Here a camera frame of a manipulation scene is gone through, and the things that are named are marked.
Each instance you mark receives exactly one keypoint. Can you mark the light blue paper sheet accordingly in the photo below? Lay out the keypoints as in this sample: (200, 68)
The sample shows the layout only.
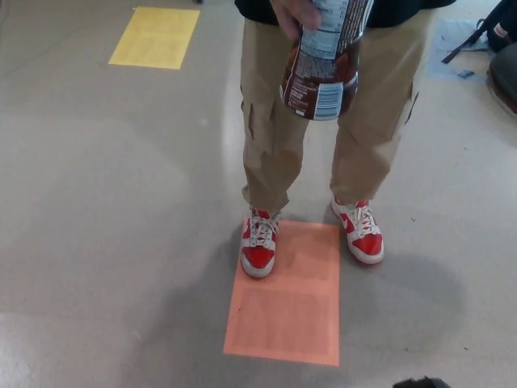
(448, 44)

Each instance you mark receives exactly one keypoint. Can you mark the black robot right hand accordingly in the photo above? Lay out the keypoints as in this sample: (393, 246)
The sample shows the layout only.
(420, 383)

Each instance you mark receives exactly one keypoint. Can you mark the brown protein shake bottle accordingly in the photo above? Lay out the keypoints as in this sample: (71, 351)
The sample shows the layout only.
(315, 81)

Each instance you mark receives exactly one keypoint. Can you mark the person in khaki trousers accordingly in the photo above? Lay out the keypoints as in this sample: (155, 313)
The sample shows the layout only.
(367, 141)

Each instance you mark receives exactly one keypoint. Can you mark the person's bare right hand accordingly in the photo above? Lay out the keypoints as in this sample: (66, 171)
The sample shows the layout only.
(291, 14)

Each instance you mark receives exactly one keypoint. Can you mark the red white right sneaker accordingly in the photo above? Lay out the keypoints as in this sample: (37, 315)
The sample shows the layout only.
(258, 254)

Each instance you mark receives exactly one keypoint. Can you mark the orange paper sheet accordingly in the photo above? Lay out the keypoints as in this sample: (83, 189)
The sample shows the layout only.
(282, 307)

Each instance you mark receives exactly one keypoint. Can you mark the red white sneaker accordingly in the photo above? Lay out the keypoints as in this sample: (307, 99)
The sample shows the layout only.
(365, 242)
(258, 254)

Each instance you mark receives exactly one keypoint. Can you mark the red white left sneaker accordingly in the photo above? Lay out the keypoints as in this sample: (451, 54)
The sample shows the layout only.
(365, 242)

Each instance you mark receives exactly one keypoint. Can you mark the small blue scrap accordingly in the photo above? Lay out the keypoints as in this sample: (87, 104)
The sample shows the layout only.
(465, 74)

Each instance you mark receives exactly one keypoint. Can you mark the yellow paper sheet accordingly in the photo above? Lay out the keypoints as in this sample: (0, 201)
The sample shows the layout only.
(153, 38)

